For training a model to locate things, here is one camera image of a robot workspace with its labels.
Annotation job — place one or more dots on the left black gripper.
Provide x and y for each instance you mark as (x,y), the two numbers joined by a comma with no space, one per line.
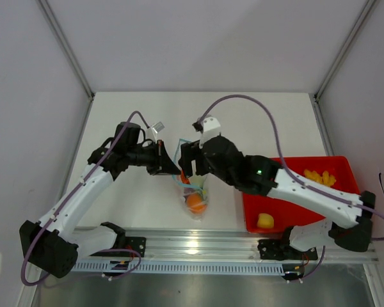
(162,163)

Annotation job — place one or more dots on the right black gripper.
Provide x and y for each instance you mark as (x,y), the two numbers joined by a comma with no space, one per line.
(189,153)

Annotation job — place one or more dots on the orange toy pumpkin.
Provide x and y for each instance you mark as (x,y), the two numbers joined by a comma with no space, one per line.
(184,180)

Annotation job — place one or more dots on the clear zip top bag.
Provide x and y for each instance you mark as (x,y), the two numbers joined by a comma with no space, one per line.
(184,191)

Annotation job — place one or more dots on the toy orange fruit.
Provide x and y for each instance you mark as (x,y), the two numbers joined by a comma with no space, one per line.
(196,204)

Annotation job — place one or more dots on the yellow toy pepper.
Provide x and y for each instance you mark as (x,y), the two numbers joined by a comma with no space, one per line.
(265,221)

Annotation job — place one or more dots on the yellow toy ginger root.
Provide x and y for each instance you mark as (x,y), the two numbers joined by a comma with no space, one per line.
(325,178)

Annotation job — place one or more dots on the white toy eggplant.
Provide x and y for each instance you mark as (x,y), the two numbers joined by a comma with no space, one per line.
(198,182)

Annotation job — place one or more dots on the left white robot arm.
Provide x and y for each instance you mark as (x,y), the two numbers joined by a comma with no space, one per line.
(50,243)

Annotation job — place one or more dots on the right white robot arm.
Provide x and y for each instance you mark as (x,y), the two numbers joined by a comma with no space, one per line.
(345,223)

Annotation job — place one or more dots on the red plastic tray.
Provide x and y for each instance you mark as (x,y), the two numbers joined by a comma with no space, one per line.
(287,214)

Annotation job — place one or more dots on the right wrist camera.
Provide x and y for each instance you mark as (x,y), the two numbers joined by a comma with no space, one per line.
(209,128)

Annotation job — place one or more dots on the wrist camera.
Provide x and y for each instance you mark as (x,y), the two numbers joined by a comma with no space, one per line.
(209,128)
(153,131)

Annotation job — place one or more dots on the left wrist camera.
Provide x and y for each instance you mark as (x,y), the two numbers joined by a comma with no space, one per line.
(153,131)

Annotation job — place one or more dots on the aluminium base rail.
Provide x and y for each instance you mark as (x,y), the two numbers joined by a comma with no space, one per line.
(226,246)

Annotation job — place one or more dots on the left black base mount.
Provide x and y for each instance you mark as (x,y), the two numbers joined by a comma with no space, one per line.
(134,243)

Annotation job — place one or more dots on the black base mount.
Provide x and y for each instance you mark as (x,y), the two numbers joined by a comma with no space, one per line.
(276,249)
(134,243)

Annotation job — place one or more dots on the white slotted cable duct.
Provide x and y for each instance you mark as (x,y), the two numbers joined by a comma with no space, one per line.
(178,267)

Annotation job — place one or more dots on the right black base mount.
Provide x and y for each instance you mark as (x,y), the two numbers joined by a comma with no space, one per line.
(276,249)

